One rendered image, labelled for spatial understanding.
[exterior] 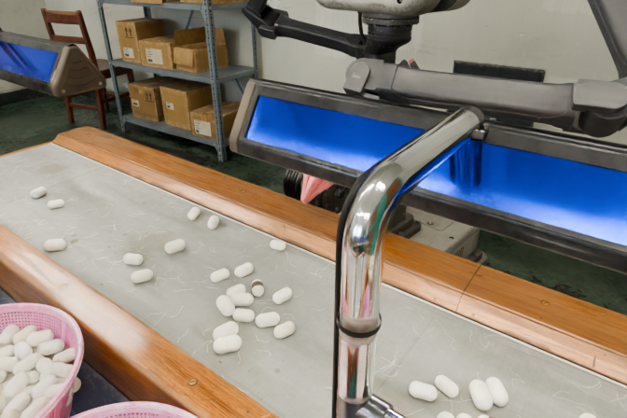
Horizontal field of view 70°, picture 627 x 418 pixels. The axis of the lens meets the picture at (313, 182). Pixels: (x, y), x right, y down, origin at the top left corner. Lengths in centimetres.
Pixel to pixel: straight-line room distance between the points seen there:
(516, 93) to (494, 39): 176
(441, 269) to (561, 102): 31
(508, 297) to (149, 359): 52
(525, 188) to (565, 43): 216
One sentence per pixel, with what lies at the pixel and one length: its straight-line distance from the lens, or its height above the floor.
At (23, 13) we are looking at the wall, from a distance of 527.
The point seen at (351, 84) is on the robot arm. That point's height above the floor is 103.
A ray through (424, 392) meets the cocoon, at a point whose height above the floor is 76.
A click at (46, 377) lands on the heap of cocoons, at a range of 71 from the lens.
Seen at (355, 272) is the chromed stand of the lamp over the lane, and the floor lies 107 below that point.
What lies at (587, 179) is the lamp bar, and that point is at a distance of 35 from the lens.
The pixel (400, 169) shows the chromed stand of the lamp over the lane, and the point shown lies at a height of 112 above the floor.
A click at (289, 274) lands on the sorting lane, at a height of 74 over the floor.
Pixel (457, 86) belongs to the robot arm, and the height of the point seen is 104.
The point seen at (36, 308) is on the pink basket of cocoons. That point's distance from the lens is 79.
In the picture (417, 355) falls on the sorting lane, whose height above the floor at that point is 74.
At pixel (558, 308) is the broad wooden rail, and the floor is 76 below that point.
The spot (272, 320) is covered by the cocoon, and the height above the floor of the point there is 76.
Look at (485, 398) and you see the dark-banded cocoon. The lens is 62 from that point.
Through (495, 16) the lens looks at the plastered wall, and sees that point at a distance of 252.
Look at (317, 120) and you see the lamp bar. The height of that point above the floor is 109.
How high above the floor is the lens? 122
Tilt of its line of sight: 26 degrees down
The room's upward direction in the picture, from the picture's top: straight up
